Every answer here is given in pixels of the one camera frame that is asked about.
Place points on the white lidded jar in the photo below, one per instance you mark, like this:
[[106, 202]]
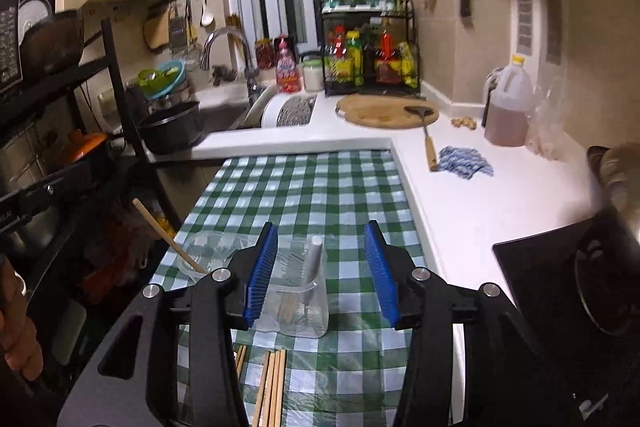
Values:
[[313, 74]]

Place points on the pink dish soap bottle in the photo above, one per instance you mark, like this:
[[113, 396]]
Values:
[[288, 69]]

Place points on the red capped sauce bottle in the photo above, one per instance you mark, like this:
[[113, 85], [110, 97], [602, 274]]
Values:
[[336, 42]]

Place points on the dark brown rice cooker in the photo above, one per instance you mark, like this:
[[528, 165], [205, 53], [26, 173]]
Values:
[[52, 44]]

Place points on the pile of wooden chopsticks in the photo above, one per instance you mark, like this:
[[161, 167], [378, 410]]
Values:
[[272, 387]]

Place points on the white round appliance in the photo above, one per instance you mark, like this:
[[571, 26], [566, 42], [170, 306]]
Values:
[[35, 9]]

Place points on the plastic cooking oil jug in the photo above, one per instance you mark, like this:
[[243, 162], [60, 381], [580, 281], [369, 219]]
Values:
[[507, 117]]

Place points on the orange pot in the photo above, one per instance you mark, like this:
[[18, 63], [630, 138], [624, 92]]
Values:
[[82, 147]]

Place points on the white ladle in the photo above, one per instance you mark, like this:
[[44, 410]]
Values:
[[205, 14]]

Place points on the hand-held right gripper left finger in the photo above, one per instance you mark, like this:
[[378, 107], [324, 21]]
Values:
[[261, 274]]

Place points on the clear plastic utensil container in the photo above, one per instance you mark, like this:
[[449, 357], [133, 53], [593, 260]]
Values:
[[295, 307]]

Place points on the clear glass bowl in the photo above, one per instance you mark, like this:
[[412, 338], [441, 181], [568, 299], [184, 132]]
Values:
[[205, 247]]

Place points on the round wooden cutting board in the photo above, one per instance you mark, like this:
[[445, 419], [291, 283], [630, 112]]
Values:
[[375, 109]]

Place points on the white dish drainer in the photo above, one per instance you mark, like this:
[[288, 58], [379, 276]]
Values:
[[292, 109]]

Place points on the dark soy sauce bottle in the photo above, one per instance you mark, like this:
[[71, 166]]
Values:
[[370, 52]]

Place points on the black microwave oven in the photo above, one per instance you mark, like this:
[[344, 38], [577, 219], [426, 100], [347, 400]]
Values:
[[7, 42]]

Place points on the black cooking pot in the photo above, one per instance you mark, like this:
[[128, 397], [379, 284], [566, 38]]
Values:
[[172, 129]]

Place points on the yellow green sauce bottle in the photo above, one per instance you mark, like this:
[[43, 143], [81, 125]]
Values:
[[353, 57]]

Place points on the green checkered tablecloth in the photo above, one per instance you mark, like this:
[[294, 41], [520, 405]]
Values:
[[320, 187]]

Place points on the red label oil bottle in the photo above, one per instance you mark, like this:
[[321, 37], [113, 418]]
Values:
[[387, 57]]

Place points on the hanging wooden cutting board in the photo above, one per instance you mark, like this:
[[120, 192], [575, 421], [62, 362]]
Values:
[[156, 34]]

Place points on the grey wall vent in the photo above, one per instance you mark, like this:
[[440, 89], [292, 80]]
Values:
[[553, 17], [522, 7]]

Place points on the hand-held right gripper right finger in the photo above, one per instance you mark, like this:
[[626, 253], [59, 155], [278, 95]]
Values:
[[379, 274]]

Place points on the red chili jar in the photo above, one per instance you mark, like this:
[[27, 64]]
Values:
[[264, 54]]

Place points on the metal grater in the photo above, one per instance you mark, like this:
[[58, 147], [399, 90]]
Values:
[[176, 32]]

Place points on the steel stock pot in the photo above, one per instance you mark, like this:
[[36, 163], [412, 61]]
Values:
[[22, 157]]

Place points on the yellow seasoning packet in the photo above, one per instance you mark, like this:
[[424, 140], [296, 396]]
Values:
[[409, 64]]

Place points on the blue white dish cloth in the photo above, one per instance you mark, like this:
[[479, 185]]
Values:
[[465, 162]]

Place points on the stack of colander bowls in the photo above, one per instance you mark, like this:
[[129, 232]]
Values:
[[162, 82]]

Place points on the chrome kitchen faucet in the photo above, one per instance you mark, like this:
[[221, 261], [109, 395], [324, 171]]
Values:
[[227, 34]]

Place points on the long bamboo cooking chopstick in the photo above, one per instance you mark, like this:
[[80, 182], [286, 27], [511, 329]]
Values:
[[160, 229]]

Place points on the black stove top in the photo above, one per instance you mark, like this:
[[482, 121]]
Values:
[[540, 287]]

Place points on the ginger pieces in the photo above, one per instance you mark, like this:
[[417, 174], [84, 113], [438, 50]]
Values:
[[462, 122]]

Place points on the person's left hand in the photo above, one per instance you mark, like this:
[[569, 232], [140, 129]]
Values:
[[17, 337]]

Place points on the black metal shelf rack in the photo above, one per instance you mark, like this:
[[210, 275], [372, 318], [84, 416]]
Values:
[[115, 67]]

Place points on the steel kitchen sink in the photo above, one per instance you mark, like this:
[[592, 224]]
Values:
[[225, 112]]

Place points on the clear plastic bag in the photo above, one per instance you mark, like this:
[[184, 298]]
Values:
[[555, 122]]

